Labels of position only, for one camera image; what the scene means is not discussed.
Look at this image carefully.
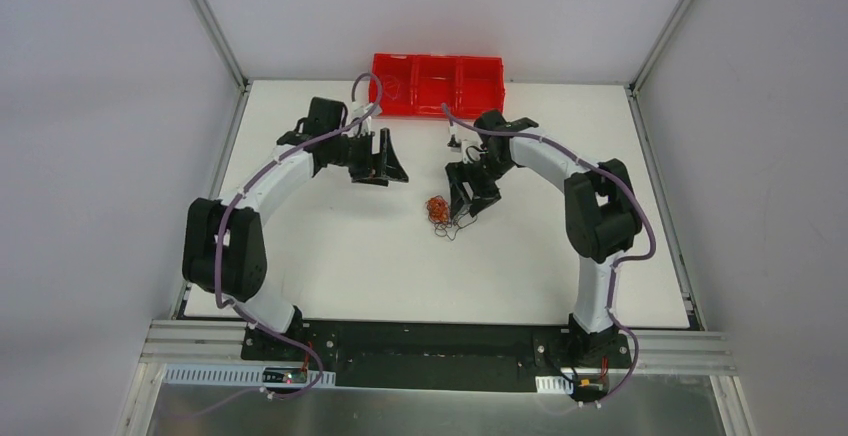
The dark brown cable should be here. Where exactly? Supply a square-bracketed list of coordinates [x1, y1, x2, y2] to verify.
[431, 210, 480, 243]

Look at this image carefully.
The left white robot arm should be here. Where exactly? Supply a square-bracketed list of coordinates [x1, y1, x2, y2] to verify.
[181, 97, 409, 361]

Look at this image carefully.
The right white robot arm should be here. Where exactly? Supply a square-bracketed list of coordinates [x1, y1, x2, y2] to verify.
[445, 110, 644, 366]

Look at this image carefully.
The red three-compartment bin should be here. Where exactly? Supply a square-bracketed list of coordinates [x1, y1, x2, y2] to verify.
[371, 53, 505, 120]

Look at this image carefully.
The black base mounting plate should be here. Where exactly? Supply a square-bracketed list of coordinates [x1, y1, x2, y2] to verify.
[240, 319, 632, 393]

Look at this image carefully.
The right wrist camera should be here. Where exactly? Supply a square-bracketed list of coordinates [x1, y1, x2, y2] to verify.
[447, 124, 462, 152]

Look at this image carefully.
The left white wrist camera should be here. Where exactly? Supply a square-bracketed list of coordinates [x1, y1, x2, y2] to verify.
[351, 103, 381, 136]

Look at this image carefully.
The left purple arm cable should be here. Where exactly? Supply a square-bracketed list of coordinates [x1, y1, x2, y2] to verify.
[211, 72, 386, 401]

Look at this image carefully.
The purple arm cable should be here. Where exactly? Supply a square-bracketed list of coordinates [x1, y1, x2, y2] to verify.
[211, 72, 386, 401]
[441, 102, 658, 402]

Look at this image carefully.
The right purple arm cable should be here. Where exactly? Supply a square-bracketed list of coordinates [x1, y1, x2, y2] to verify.
[441, 102, 658, 402]

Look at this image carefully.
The right slotted cable duct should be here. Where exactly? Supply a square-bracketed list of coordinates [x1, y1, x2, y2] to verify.
[535, 376, 574, 395]

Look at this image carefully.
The slotted cable duct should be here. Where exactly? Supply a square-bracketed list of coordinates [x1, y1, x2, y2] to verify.
[163, 364, 336, 389]
[535, 376, 574, 395]

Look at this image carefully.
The left slotted cable duct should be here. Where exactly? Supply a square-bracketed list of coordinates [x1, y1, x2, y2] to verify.
[163, 364, 336, 389]

